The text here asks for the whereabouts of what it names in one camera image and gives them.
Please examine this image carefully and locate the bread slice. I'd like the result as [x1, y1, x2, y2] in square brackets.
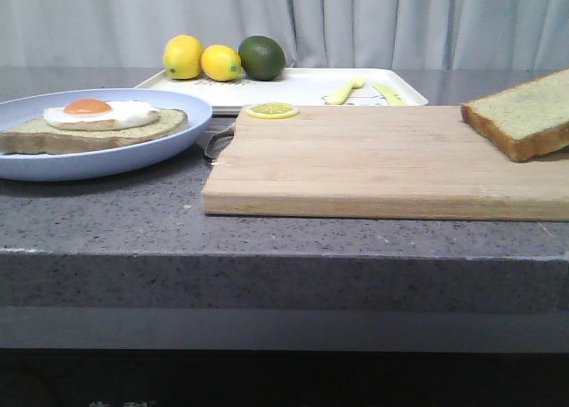
[1, 108, 189, 155]
[461, 69, 568, 163]

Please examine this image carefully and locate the fried egg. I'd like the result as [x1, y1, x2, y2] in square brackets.
[43, 98, 159, 132]

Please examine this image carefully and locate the light blue plate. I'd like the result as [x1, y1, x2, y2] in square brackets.
[1, 88, 212, 181]

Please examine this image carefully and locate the white serving tray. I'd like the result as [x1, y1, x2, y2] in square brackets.
[138, 68, 429, 116]

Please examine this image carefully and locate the lemon slice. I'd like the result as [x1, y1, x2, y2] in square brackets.
[244, 102, 300, 119]

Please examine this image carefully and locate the wooden cutting board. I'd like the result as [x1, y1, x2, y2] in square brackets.
[203, 106, 568, 221]

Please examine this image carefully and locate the yellow plastic spoon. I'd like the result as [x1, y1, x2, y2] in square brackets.
[326, 77, 365, 105]

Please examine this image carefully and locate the green lime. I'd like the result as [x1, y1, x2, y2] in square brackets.
[238, 36, 286, 81]

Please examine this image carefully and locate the yellow plastic knife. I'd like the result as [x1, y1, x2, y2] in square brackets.
[373, 84, 407, 106]

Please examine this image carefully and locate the right yellow lemon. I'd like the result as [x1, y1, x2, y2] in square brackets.
[201, 44, 242, 82]

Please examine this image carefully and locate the yellow lemon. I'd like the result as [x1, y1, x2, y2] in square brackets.
[163, 34, 204, 80]
[201, 44, 242, 82]

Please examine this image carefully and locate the left yellow lemon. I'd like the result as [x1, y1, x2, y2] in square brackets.
[163, 34, 204, 80]

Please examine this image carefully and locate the white curtain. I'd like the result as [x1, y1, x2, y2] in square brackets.
[1, 0, 568, 70]

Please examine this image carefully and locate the metal cutting board handle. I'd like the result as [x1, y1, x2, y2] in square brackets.
[204, 124, 235, 161]

